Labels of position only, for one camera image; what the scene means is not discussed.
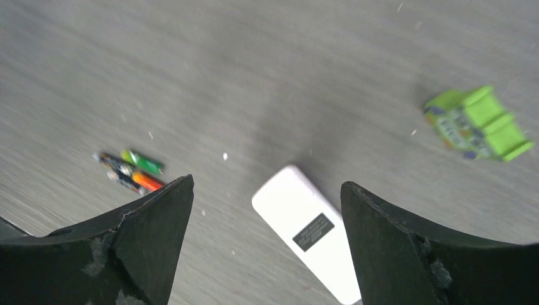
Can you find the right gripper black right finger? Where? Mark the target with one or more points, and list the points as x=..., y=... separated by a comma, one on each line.
x=402, y=258

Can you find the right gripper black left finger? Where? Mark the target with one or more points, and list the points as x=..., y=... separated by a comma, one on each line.
x=128, y=255

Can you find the white remote control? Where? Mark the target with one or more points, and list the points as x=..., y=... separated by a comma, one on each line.
x=311, y=227

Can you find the green battery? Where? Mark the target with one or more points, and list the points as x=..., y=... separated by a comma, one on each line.
x=142, y=161

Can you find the green terminal block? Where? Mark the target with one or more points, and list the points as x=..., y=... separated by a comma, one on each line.
x=477, y=124

